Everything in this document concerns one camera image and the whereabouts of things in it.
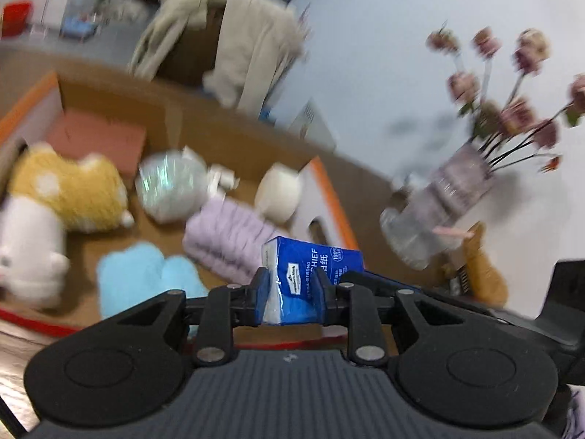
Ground blue tissue pack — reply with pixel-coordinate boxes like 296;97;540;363
262;236;364;326

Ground lilac fluffy plush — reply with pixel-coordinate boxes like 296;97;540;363
182;197;287;285

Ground brown teddy figure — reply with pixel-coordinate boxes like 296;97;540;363
462;222;509;308

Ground white tape roll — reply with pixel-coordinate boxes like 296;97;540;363
254;162;302;224

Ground patterned flower vase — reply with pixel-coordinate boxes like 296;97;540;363
380;143;494;271

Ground light blue fluffy item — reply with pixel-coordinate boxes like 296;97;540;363
96;242;208;319

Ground red orange cardboard box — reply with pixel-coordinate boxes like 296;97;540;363
1;73;357;337

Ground yellow plush toy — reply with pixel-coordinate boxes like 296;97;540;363
8;142;134;233

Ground white plush toy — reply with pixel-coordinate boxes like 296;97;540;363
1;196;71;309

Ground pink artificial flowers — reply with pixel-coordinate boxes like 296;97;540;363
425;26;584;175

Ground beige coat on chair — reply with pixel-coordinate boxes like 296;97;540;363
128;0;308;117

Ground white dog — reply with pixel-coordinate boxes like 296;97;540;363
99;0;149;23

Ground red bucket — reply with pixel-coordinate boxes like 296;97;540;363
1;0;33;38

